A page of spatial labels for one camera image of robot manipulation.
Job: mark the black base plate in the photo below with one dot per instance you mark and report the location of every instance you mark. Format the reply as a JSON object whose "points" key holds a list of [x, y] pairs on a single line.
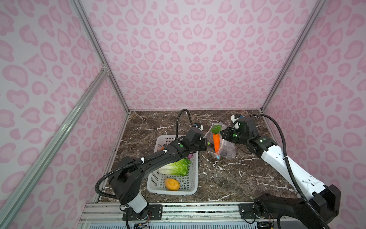
{"points": [[252, 211], [151, 212]]}

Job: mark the aluminium front rail frame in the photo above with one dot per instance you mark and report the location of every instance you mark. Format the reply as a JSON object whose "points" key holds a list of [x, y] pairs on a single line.
{"points": [[194, 215]]}

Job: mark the green lettuce toy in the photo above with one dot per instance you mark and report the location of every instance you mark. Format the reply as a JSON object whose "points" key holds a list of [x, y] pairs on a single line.
{"points": [[179, 168]]}

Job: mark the dark eggplant toy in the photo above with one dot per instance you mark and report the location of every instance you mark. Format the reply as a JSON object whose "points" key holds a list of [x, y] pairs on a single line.
{"points": [[227, 150]]}

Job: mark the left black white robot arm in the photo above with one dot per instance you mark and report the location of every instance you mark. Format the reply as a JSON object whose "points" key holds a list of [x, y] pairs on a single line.
{"points": [[126, 182]]}

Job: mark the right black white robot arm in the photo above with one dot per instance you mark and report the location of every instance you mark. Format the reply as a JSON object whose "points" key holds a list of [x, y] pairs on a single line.
{"points": [[317, 204]]}

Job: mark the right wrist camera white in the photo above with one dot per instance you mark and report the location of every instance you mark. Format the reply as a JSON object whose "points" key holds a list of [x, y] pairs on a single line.
{"points": [[235, 117]]}

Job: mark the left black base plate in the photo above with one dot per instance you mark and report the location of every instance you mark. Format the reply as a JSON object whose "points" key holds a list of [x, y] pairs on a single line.
{"points": [[151, 212]]}

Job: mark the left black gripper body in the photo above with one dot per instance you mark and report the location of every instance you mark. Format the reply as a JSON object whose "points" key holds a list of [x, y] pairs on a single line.
{"points": [[201, 145]]}

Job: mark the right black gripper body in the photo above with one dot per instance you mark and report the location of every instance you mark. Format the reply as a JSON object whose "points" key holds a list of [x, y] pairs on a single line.
{"points": [[236, 136]]}

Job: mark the orange carrot toy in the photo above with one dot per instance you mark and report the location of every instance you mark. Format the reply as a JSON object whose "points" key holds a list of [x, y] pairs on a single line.
{"points": [[216, 137]]}

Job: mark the yellow potato toy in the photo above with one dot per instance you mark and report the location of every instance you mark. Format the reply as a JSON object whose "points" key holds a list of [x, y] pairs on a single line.
{"points": [[172, 184]]}

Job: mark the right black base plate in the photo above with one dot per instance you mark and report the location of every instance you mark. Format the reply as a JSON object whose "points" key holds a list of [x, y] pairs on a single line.
{"points": [[252, 211]]}

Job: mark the clear zip top bag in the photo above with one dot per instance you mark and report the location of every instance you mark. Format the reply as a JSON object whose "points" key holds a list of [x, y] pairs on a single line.
{"points": [[209, 135]]}

